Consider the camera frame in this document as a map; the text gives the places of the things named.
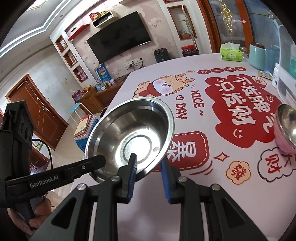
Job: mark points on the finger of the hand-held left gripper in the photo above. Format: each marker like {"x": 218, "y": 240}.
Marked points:
{"x": 87, "y": 164}

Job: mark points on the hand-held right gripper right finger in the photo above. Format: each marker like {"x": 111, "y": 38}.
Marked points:
{"x": 166, "y": 183}

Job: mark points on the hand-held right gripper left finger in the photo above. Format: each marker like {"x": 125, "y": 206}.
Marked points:
{"x": 132, "y": 176}

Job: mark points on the large steel bowl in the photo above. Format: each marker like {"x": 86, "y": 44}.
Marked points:
{"x": 129, "y": 129}

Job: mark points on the pink bowl with steel lining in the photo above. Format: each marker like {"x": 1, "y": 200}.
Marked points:
{"x": 281, "y": 139}

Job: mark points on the person's left hand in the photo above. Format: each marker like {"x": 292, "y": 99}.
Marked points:
{"x": 42, "y": 213}

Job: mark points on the dark wooden sideboard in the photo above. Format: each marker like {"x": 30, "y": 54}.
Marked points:
{"x": 37, "y": 162}

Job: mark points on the blue plastic stool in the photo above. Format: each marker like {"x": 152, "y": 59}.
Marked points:
{"x": 81, "y": 144}

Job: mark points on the stack of books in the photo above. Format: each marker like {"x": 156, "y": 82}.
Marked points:
{"x": 84, "y": 126}

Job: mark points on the printed pink tablecloth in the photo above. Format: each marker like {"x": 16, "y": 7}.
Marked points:
{"x": 208, "y": 185}

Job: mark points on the brown wooden door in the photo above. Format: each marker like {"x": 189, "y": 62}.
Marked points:
{"x": 41, "y": 115}

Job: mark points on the light blue round stool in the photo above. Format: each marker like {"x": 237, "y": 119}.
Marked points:
{"x": 77, "y": 106}

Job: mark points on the wooden television cabinet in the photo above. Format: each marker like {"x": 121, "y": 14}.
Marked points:
{"x": 99, "y": 97}

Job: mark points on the fruit bowl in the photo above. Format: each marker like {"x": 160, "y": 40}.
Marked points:
{"x": 87, "y": 89}

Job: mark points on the blue standing poster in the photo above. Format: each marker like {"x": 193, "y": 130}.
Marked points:
{"x": 102, "y": 73}

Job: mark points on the black air fryer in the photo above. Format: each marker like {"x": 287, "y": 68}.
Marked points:
{"x": 161, "y": 55}

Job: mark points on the red round tin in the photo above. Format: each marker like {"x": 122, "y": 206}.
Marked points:
{"x": 189, "y": 49}

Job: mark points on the green tissue pack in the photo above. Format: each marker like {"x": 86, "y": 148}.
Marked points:
{"x": 231, "y": 54}

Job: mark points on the gold glitter box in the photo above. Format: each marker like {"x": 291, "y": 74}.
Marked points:
{"x": 264, "y": 75}

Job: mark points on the teal canister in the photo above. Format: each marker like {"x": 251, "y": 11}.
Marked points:
{"x": 259, "y": 58}

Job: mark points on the wooden glass cabinet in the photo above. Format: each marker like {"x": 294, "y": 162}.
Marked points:
{"x": 214, "y": 27}

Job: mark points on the clear plastic container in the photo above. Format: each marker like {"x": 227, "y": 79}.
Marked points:
{"x": 288, "y": 69}

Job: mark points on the gold tinsel garland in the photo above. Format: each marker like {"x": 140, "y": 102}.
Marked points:
{"x": 225, "y": 14}

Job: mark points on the wall television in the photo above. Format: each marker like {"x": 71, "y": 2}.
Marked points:
{"x": 118, "y": 37}

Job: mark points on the red wall shelf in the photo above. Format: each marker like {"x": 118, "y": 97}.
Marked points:
{"x": 78, "y": 32}

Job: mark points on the white wall shelf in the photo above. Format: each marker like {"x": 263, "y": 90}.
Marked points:
{"x": 104, "y": 19}

